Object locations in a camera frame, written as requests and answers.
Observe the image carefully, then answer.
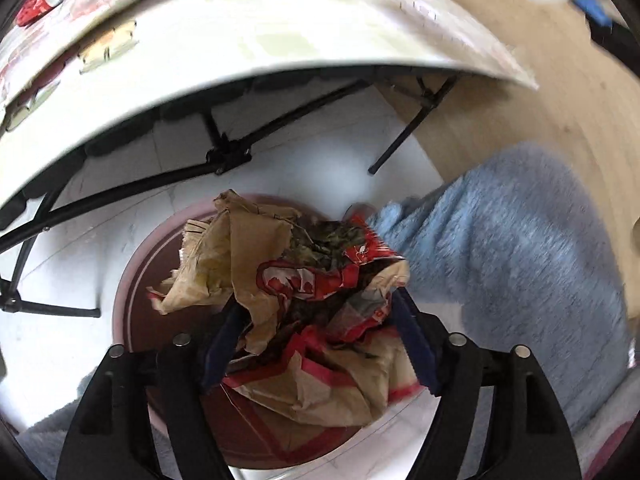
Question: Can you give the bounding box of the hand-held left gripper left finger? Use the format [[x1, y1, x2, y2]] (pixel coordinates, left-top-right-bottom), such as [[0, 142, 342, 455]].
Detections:
[[55, 300, 251, 480]]

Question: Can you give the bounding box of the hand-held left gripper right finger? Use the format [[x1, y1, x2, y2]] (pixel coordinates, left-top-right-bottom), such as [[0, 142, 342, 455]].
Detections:
[[390, 285, 583, 480]]

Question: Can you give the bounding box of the dark red trash bin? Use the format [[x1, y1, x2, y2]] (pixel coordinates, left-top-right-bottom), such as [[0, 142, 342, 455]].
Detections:
[[112, 192, 386, 466]]

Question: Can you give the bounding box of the brown red paper bag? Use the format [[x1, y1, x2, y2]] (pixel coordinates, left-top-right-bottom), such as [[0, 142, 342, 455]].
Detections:
[[146, 189, 421, 428]]

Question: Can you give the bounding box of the person's blue fleece clothing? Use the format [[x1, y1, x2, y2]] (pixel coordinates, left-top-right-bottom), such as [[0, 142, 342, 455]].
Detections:
[[367, 142, 633, 433]]

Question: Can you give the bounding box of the green checkered tablecloth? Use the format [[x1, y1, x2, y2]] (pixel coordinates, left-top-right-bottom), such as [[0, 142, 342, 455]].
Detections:
[[0, 0, 541, 211]]

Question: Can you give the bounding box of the black folding table frame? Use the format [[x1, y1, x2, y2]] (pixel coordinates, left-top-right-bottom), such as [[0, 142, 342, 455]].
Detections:
[[0, 72, 461, 321]]

